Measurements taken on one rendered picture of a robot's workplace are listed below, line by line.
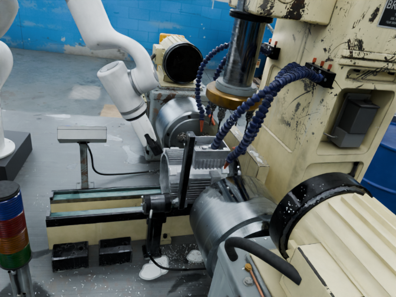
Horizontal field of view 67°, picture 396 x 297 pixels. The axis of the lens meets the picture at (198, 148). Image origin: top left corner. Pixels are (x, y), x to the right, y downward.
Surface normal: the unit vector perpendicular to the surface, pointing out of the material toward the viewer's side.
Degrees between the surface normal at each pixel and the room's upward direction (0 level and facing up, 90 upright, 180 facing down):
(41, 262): 0
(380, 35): 90
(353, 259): 49
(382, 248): 23
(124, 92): 91
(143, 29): 90
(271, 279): 0
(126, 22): 90
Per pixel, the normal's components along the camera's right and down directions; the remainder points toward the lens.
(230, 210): -0.38, -0.72
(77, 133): 0.31, -0.16
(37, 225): 0.14, -0.86
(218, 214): -0.59, -0.58
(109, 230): 0.28, 0.50
